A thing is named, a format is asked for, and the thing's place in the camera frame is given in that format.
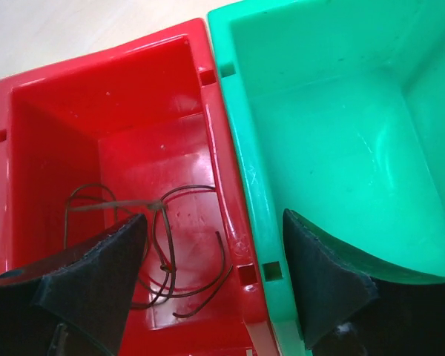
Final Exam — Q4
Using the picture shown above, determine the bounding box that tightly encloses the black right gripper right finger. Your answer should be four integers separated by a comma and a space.
283, 210, 445, 355

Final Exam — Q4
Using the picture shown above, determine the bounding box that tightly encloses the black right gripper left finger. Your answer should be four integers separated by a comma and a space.
0, 214, 148, 355

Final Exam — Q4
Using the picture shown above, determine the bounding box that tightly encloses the dark brown thin wire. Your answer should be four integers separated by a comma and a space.
62, 183, 234, 319

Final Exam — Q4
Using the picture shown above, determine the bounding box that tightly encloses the red plastic bin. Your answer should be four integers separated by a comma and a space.
0, 19, 279, 355

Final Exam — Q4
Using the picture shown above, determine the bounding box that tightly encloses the far green plastic bin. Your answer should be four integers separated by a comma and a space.
208, 1, 445, 355

